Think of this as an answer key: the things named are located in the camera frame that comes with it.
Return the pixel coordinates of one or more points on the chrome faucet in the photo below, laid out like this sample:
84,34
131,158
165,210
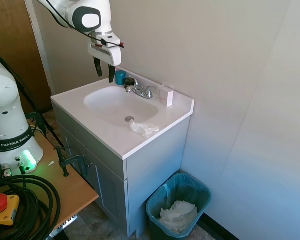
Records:
143,90

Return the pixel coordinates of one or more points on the yellow emergency stop box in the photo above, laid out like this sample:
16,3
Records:
2,207

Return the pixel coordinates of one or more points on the brown wooden door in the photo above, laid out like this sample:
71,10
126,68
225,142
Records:
17,50

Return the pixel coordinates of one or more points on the white sink basin top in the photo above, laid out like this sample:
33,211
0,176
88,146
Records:
120,110

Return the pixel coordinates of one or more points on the teal round jar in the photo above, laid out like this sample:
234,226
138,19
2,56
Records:
120,77

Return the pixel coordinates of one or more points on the grey vanity cabinet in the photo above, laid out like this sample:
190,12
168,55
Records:
110,172

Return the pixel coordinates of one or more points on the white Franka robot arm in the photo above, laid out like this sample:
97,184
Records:
5,105

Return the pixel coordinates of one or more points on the white crumpled paper in bin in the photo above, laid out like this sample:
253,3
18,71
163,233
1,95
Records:
178,215

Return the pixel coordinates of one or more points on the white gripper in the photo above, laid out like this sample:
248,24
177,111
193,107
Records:
107,52

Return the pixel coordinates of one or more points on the clear plastic wrap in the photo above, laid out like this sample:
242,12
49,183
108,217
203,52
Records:
143,128

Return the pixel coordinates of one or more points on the chrome sink drain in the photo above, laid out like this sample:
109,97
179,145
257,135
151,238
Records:
129,118

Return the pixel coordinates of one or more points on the white rectangular box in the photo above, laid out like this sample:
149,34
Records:
166,96

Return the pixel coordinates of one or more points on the teal trash bin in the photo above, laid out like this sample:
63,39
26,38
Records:
177,205

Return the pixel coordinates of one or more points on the black metal clamp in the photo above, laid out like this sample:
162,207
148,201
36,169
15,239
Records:
72,161

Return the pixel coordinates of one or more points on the black round container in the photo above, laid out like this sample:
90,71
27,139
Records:
129,82

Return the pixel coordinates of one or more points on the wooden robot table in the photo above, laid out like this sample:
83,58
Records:
65,182

